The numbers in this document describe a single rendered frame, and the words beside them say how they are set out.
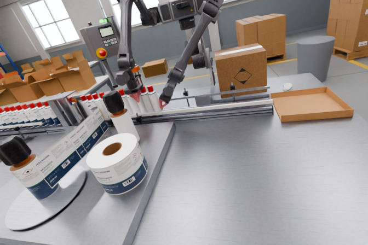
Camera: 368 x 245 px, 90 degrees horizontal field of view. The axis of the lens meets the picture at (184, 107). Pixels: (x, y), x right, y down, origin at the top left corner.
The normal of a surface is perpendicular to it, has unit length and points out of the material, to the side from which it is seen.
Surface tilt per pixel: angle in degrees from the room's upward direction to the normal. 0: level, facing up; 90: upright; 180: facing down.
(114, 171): 90
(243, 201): 0
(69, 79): 90
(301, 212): 0
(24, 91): 90
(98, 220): 0
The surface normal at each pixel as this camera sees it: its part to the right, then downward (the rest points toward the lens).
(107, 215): -0.23, -0.86
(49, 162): 0.93, -0.05
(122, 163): 0.64, 0.22
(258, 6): -0.12, 0.49
